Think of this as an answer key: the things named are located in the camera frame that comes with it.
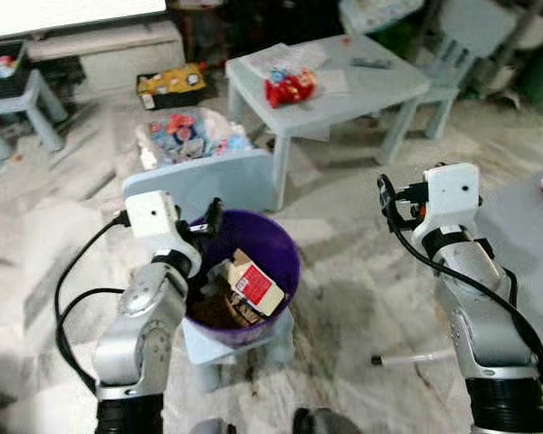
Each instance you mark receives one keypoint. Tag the plastic bag with printed packs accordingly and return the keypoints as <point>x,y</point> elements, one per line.
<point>190,136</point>

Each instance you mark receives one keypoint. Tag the grey robot left leg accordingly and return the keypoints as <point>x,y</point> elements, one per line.
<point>213,427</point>

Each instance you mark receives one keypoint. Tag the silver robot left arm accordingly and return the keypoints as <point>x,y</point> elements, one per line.
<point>145,316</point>

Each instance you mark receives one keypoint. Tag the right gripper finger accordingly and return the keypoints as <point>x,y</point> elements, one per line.
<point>391,217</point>
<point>390,185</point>

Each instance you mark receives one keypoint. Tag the black toy bin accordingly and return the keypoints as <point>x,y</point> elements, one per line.
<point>2,72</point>

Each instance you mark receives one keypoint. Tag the small white plastic table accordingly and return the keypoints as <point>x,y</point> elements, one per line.
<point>371,89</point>

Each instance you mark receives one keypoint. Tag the white child chair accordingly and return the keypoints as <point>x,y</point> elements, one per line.
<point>475,32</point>

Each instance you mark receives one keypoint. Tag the purple plastic rubbish bin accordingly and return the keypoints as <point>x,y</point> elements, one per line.
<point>271,240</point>

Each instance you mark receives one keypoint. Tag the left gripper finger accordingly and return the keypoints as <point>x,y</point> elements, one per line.
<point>214,217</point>
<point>186,215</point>

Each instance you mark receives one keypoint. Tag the flat television screen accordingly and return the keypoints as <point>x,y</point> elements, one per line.
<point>72,14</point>

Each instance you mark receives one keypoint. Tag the white paper sheet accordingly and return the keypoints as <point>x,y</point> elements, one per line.
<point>333,81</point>

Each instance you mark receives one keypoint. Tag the yellow toy box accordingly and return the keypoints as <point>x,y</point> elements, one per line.
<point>172,83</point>

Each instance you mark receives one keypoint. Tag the grey remote control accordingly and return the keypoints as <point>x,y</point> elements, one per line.
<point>371,63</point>

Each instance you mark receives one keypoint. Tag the light blue small stool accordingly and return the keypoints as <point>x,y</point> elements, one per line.
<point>36,104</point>

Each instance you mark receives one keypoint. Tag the white television cabinet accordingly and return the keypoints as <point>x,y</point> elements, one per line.
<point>109,59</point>

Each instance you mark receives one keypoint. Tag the red snack packet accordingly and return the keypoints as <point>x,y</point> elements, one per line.
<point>290,89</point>

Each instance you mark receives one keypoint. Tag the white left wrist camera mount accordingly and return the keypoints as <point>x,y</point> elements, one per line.
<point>149,217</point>

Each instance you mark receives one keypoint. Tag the light blue plastic chair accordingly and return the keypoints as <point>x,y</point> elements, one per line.
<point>199,181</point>

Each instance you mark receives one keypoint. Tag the red white carton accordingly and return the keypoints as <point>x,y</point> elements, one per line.
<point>258,287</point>

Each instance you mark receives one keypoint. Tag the white printed diaper pack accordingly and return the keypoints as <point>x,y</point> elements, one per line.
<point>380,14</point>

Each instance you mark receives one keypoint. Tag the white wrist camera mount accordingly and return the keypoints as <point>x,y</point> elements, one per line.
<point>149,217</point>
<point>448,194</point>

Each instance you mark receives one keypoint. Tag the grey robot leg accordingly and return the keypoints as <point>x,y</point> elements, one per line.
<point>213,427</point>
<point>321,422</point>

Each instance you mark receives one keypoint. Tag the grey robot right leg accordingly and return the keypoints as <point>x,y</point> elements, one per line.
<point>321,422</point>

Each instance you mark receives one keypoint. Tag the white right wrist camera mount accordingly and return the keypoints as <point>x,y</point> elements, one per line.
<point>448,194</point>

